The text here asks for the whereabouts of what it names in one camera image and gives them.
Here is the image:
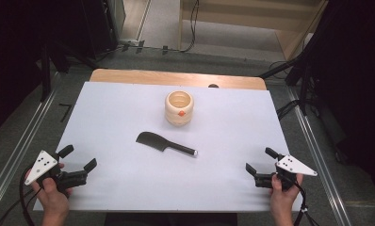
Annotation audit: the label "black metal stand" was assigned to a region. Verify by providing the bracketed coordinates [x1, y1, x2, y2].
[259, 46, 316, 117]
[39, 40, 99, 102]

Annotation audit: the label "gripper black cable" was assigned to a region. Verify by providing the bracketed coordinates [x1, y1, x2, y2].
[0, 166, 43, 226]
[285, 175, 320, 226]

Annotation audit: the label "person's left hand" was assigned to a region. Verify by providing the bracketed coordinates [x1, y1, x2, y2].
[30, 163, 73, 218]

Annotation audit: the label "aluminium floor rail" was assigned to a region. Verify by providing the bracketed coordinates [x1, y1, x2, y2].
[0, 72, 61, 215]
[287, 86, 353, 226]

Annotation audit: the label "cream ribbed ceramic cup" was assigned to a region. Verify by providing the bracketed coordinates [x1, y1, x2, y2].
[164, 89, 195, 127]

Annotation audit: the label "black hanging cable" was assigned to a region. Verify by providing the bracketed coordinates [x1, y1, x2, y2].
[179, 0, 201, 53]

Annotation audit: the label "light wooden shelf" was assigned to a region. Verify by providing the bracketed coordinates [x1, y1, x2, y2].
[178, 0, 330, 61]

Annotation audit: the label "black floor cables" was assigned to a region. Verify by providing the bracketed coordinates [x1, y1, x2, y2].
[275, 99, 301, 121]

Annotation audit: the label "black cabinet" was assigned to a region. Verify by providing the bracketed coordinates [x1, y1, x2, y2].
[81, 0, 127, 60]

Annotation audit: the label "person's right hand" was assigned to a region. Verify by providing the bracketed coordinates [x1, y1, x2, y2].
[269, 173, 303, 218]

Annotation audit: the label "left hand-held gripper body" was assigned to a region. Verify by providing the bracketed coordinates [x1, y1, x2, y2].
[24, 150, 89, 193]

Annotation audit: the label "black kitchen knife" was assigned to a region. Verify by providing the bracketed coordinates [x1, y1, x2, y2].
[136, 131, 199, 157]

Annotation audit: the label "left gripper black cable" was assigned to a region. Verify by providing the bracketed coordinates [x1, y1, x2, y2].
[0, 166, 43, 226]

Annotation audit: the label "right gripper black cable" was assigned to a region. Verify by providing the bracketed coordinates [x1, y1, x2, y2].
[285, 175, 320, 226]

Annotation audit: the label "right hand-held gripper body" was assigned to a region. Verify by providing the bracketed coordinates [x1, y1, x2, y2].
[254, 153, 318, 191]

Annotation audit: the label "white table mat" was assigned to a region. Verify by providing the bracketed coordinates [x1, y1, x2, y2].
[33, 81, 303, 213]

